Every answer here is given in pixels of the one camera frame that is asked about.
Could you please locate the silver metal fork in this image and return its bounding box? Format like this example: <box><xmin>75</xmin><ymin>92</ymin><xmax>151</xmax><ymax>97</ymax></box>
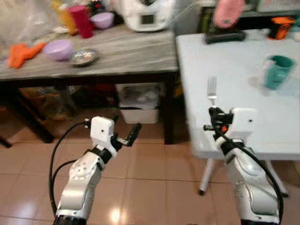
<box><xmin>207</xmin><ymin>76</ymin><xmax>218</xmax><ymax>108</ymax></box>

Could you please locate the white storage bin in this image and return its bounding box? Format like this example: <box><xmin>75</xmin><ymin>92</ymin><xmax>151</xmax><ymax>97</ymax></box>
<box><xmin>115</xmin><ymin>82</ymin><xmax>165</xmax><ymax>125</ymax></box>

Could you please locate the white folding table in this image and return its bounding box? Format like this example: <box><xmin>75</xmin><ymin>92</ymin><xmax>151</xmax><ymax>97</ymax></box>
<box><xmin>176</xmin><ymin>29</ymin><xmax>300</xmax><ymax>196</ymax></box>

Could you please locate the dark table with marble top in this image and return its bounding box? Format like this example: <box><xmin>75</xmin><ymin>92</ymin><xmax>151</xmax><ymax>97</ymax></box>
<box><xmin>0</xmin><ymin>22</ymin><xmax>182</xmax><ymax>145</ymax></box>

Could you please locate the yellowish bag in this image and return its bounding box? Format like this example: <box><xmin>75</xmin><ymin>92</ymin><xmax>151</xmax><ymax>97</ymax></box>
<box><xmin>21</xmin><ymin>86</ymin><xmax>72</xmax><ymax>121</ymax></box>

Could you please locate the shiny steel bowl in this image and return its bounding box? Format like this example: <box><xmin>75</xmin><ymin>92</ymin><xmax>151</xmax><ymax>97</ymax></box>
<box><xmin>67</xmin><ymin>48</ymin><xmax>99</xmax><ymax>67</ymax></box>

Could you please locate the teal plastic mug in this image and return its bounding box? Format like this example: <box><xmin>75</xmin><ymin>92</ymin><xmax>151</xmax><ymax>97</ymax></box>
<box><xmin>263</xmin><ymin>55</ymin><xmax>295</xmax><ymax>91</ymax></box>

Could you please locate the black flat base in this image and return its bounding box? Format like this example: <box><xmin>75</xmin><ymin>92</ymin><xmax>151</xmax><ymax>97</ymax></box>
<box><xmin>204</xmin><ymin>29</ymin><xmax>247</xmax><ymax>45</ymax></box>

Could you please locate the large purple plastic bowl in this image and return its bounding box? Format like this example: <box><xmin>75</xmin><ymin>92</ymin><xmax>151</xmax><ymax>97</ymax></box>
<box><xmin>43</xmin><ymin>39</ymin><xmax>74</xmax><ymax>62</ymax></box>

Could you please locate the pink oval object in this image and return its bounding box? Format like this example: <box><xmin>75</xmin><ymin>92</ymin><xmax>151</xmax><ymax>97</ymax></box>
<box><xmin>213</xmin><ymin>0</ymin><xmax>246</xmax><ymax>30</ymax></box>

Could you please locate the small purple plastic bowl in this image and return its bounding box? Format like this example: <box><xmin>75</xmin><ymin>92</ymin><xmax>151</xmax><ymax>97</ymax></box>
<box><xmin>90</xmin><ymin>12</ymin><xmax>115</xmax><ymax>30</ymax></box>

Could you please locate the red plastic tumbler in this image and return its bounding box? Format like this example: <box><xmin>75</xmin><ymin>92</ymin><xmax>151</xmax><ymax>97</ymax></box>
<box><xmin>67</xmin><ymin>4</ymin><xmax>95</xmax><ymax>39</ymax></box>

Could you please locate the orange and black container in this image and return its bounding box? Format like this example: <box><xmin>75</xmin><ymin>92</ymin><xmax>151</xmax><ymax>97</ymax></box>
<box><xmin>268</xmin><ymin>16</ymin><xmax>296</xmax><ymax>41</ymax></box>

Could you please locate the white kitchen appliance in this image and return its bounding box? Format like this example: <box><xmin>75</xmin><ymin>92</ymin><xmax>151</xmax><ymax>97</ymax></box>
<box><xmin>120</xmin><ymin>0</ymin><xmax>175</xmax><ymax>33</ymax></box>

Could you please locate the orange plastic bottle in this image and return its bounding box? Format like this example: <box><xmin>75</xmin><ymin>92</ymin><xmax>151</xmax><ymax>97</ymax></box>
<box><xmin>57</xmin><ymin>2</ymin><xmax>78</xmax><ymax>37</ymax></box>

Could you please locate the orange cloth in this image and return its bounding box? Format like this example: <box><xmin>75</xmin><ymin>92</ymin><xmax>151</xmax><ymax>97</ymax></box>
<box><xmin>7</xmin><ymin>42</ymin><xmax>47</xmax><ymax>70</ymax></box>

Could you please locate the clear plastic bag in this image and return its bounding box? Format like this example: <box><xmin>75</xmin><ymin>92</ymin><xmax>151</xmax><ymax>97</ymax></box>
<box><xmin>0</xmin><ymin>0</ymin><xmax>62</xmax><ymax>44</ymax></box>

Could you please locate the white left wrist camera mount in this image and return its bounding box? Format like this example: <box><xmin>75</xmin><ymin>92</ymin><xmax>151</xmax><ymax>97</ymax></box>
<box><xmin>90</xmin><ymin>116</ymin><xmax>117</xmax><ymax>152</ymax></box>

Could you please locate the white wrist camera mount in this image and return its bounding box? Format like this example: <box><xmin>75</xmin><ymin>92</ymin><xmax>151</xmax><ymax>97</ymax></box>
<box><xmin>90</xmin><ymin>116</ymin><xmax>117</xmax><ymax>152</ymax></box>
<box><xmin>225</xmin><ymin>107</ymin><xmax>259</xmax><ymax>143</ymax></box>

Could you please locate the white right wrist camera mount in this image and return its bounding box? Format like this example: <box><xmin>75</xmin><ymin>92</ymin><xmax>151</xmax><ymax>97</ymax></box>
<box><xmin>225</xmin><ymin>107</ymin><xmax>259</xmax><ymax>143</ymax></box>

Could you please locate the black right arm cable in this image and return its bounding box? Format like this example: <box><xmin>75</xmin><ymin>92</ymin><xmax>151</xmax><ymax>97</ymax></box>
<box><xmin>213</xmin><ymin>130</ymin><xmax>285</xmax><ymax>222</ymax></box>

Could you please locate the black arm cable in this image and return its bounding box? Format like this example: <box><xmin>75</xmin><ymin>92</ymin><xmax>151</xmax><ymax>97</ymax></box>
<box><xmin>213</xmin><ymin>130</ymin><xmax>285</xmax><ymax>222</ymax></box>
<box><xmin>49</xmin><ymin>120</ymin><xmax>92</xmax><ymax>215</ymax></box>

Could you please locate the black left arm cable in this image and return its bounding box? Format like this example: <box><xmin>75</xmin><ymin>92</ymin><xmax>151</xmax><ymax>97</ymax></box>
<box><xmin>49</xmin><ymin>120</ymin><xmax>92</xmax><ymax>215</ymax></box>

